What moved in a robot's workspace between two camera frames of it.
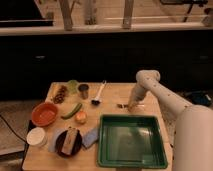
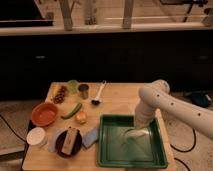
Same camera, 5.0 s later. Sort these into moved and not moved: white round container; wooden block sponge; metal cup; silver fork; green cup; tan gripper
Moved: tan gripper; silver fork
Not moved: wooden block sponge; metal cup; green cup; white round container
